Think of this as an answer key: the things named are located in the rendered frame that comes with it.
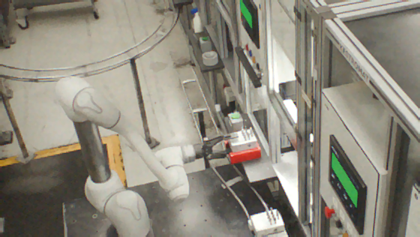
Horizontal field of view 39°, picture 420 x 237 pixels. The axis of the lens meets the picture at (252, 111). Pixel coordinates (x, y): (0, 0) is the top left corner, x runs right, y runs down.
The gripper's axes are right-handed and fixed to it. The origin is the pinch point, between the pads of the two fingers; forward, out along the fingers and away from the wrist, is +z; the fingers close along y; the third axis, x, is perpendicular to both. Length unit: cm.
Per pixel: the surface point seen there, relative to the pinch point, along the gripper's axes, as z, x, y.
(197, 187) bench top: -21.0, 6.1, -30.7
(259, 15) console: 16, -5, 71
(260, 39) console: 16, -6, 60
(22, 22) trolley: -138, 364, -98
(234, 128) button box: 3.3, 11.3, -0.7
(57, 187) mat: -110, 108, -98
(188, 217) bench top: -29.7, -13.6, -30.0
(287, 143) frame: 26.7, -4.7, -4.9
